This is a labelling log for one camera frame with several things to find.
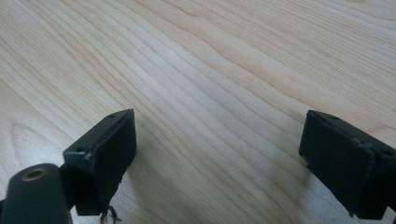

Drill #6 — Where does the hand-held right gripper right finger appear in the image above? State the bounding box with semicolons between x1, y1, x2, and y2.
298;109;396;221

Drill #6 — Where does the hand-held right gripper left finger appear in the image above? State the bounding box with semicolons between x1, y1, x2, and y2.
59;108;137;217

